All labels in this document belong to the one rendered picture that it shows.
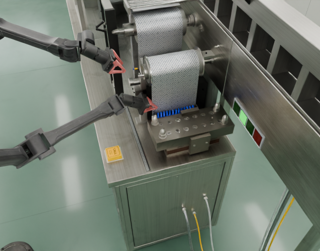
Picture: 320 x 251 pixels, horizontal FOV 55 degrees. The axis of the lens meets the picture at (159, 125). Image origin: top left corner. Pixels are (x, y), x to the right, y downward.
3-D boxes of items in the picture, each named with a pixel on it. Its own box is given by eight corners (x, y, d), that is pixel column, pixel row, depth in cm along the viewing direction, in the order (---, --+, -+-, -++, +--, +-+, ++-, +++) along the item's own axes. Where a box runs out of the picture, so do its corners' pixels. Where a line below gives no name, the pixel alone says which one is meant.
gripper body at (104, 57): (106, 72, 132) (91, 65, 127) (102, 59, 138) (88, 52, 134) (115, 61, 129) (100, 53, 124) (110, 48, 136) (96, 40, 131)
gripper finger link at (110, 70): (122, 80, 137) (104, 71, 131) (118, 70, 141) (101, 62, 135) (131, 68, 134) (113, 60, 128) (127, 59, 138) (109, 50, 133)
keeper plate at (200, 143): (188, 151, 156) (189, 137, 148) (206, 147, 158) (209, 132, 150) (190, 155, 154) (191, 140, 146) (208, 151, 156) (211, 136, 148)
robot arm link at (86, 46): (77, 56, 125) (85, 46, 122) (77, 45, 129) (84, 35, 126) (92, 62, 129) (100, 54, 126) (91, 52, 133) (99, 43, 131)
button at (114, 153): (105, 151, 157) (105, 148, 155) (119, 148, 159) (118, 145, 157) (108, 162, 152) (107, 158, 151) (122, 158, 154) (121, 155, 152)
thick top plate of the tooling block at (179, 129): (147, 128, 159) (147, 120, 154) (219, 112, 167) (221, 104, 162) (156, 151, 148) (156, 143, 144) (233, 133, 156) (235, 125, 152)
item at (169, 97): (152, 115, 159) (151, 87, 146) (194, 106, 164) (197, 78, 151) (152, 116, 159) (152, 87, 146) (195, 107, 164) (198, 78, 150)
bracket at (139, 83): (134, 119, 174) (130, 74, 152) (145, 116, 175) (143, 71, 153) (136, 125, 170) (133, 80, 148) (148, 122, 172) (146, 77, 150)
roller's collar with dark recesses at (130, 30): (123, 33, 160) (121, 21, 155) (134, 31, 161) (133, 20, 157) (125, 39, 156) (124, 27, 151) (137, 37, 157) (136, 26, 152)
